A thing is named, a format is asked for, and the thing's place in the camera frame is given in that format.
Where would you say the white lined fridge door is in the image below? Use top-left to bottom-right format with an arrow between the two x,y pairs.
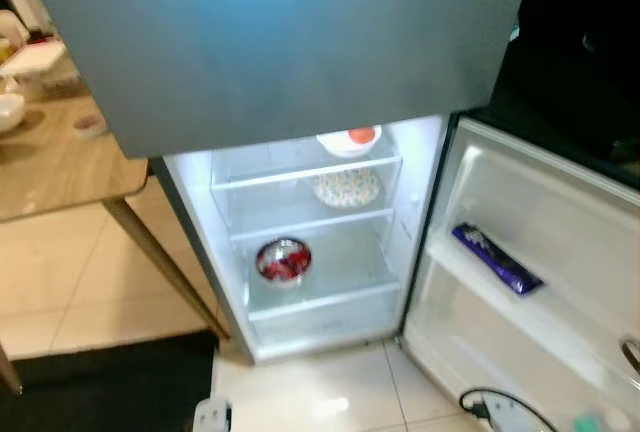
400,115 -> 640,432

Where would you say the clear fridge shelf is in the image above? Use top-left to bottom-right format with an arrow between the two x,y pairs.
210,152 -> 404,193
228,207 -> 398,245

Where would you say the clear fridge crisper drawer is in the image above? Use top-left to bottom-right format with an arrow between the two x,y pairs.
245,282 -> 406,348

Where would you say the grey fridge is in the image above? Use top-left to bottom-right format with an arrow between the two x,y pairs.
18,0 -> 538,365

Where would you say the purple chocolate bar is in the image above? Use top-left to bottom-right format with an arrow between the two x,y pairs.
451,223 -> 545,296

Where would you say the black kitchen worktop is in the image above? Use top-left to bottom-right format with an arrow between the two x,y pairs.
480,0 -> 640,191

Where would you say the green label plastic bottle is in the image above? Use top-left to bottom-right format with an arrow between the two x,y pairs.
570,410 -> 633,432

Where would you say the orange round fruit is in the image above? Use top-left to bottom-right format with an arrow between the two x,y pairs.
347,127 -> 377,146

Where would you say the patterned plate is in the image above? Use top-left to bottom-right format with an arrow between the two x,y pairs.
311,167 -> 384,211

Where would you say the white bowl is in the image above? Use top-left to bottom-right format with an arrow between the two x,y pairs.
316,126 -> 384,159

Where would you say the steel bowl with red food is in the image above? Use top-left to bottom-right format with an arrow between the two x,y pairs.
255,238 -> 313,286

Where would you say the black floor mat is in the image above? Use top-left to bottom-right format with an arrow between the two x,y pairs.
0,330 -> 218,432

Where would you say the wooden table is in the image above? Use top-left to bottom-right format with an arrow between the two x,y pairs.
0,47 -> 233,398

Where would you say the white food container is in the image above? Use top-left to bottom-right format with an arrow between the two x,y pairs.
0,39 -> 67,80

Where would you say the white rounded dish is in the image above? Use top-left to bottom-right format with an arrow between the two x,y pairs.
0,92 -> 27,133

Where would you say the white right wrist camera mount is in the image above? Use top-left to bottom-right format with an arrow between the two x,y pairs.
485,397 -> 551,432

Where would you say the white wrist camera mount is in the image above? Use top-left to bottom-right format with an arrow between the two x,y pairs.
194,398 -> 233,432
485,397 -> 551,432

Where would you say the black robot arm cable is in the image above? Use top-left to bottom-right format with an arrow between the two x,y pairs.
458,388 -> 557,432

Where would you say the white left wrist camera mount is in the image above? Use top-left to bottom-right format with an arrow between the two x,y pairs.
194,398 -> 233,432

